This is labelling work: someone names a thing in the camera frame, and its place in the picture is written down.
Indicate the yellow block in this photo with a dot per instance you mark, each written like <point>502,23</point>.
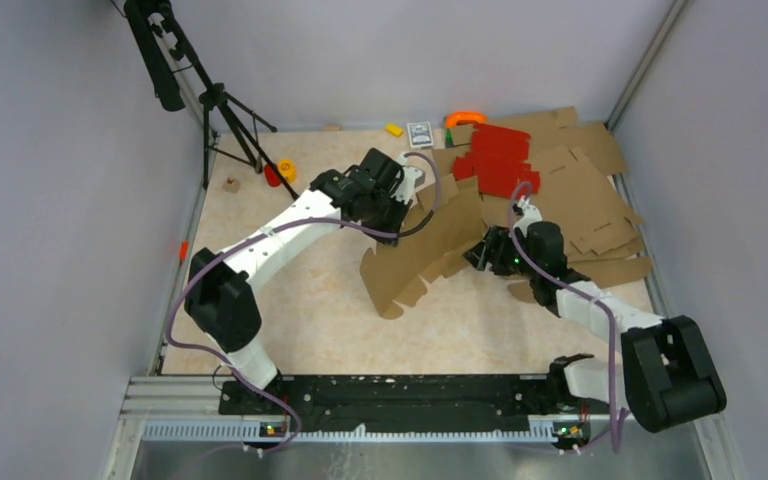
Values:
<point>394,130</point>

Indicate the brown cardboard box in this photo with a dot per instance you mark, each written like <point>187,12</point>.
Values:
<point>395,277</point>

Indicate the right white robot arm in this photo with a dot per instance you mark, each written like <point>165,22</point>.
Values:
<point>665,376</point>

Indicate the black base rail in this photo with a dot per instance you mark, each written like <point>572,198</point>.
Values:
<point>509,407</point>

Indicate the playing card deck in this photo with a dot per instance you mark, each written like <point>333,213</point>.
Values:
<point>420,135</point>

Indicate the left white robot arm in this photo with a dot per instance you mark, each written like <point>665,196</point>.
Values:
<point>220,296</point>

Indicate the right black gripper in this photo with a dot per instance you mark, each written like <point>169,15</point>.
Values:
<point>498,238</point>

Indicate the small wooden block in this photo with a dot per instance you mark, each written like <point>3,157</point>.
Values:
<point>231,185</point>

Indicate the yellow and red toy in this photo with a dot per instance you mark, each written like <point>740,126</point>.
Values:
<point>286,171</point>

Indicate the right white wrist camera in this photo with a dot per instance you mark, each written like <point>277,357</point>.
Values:
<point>527,214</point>

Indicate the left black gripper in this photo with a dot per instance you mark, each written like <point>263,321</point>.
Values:
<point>401,210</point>

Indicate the small orange clip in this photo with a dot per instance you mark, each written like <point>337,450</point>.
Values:
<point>183,251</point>

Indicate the red cardboard box blank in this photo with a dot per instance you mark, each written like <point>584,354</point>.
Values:
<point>498,158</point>

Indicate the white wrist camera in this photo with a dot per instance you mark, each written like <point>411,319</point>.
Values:
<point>409,180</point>
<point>527,214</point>

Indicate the stack of brown cardboard blanks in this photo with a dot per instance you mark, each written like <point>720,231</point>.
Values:
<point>577,161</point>

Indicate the black tripod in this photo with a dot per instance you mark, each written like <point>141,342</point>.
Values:
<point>166,52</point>

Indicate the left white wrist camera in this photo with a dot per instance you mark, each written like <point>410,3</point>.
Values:
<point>409,180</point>

